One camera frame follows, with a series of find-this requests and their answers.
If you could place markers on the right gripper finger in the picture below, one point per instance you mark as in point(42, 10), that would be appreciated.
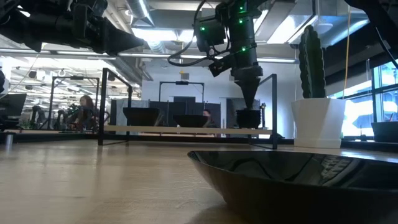
point(248, 93)

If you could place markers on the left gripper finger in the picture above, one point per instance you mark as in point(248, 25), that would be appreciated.
point(118, 47)
point(118, 34)

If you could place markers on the small black square plate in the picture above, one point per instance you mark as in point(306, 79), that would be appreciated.
point(248, 125)
point(248, 113)

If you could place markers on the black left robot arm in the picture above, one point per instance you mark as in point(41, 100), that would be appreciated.
point(31, 21)

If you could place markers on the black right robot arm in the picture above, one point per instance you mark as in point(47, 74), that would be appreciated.
point(245, 31)

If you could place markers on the dark office partition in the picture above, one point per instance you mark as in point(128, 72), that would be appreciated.
point(214, 107)

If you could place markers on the bright ceiling light panel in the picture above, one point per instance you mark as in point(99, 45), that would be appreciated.
point(161, 34)

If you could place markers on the person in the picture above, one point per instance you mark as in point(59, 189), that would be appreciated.
point(85, 112)
point(207, 118)

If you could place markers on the green cactus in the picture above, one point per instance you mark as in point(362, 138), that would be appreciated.
point(311, 62)

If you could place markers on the white faceted plant pot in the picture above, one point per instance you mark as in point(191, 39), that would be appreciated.
point(317, 124)

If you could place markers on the dark monitor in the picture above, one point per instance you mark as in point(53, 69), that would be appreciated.
point(9, 105)

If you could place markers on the distant wooden table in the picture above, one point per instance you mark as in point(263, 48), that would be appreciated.
point(37, 135)

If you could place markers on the dark tapered tub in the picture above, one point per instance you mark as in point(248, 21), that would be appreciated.
point(385, 132)

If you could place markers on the silver corrugated air duct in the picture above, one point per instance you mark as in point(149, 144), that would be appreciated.
point(124, 68)

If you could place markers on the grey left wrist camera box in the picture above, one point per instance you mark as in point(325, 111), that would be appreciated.
point(98, 6)

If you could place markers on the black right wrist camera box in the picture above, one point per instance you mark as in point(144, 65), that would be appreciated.
point(220, 66)

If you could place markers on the grey wall vent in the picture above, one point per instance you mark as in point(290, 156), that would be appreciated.
point(185, 76)

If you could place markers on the wooden shelf black metal frame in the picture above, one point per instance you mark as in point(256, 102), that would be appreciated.
point(186, 130)

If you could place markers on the large metal duct box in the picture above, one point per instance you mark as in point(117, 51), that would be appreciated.
point(335, 18)

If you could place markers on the black window frame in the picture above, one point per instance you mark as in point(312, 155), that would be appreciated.
point(374, 105)

